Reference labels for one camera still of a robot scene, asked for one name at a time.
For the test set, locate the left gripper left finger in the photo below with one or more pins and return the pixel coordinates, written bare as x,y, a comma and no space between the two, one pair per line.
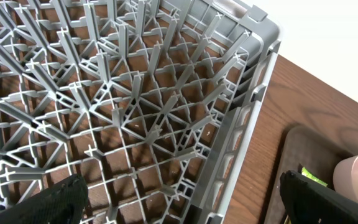
63,202

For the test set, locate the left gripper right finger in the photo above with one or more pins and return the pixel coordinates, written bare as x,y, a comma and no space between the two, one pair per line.
307,201

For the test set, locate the green snack wrapper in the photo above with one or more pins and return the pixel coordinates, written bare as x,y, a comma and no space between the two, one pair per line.
305,172

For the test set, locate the dark brown serving tray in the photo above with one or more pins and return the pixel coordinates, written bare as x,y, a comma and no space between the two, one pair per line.
304,147

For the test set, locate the grey plastic dish rack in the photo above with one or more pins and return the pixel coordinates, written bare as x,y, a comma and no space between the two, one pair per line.
154,103

